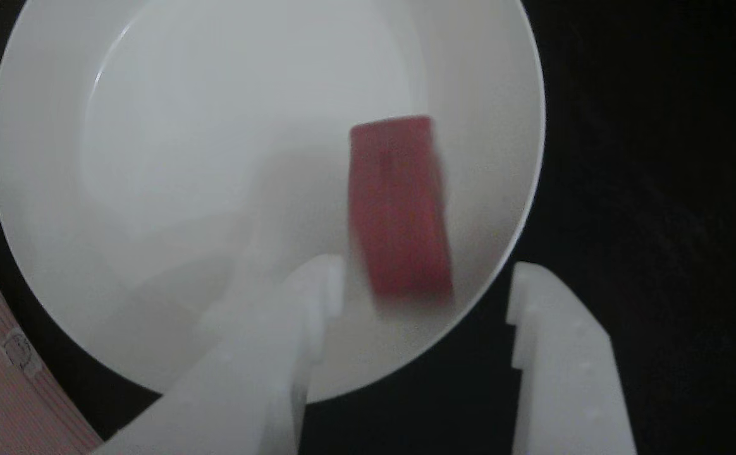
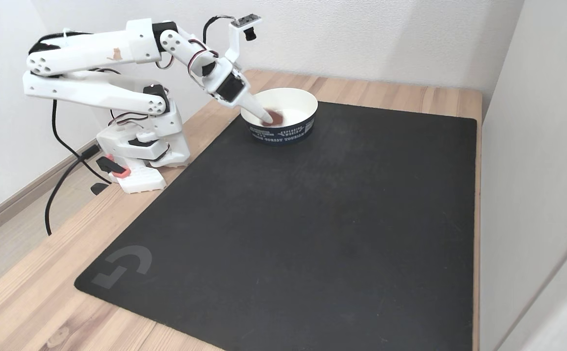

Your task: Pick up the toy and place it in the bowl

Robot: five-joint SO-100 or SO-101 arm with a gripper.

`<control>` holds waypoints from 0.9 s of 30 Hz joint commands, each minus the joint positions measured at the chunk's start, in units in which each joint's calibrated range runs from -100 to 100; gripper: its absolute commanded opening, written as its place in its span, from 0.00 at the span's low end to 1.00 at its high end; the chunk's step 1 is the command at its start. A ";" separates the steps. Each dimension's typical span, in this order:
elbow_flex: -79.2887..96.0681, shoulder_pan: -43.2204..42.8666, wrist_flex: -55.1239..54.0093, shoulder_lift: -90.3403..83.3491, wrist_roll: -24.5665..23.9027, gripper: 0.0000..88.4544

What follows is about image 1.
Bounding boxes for red brick toy block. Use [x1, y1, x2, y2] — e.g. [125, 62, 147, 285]
[349, 115, 455, 304]

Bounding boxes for black desk mat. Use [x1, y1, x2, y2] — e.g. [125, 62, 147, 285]
[0, 0, 736, 455]

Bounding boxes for white bowl with navy band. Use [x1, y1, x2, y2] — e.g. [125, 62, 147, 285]
[0, 0, 547, 405]

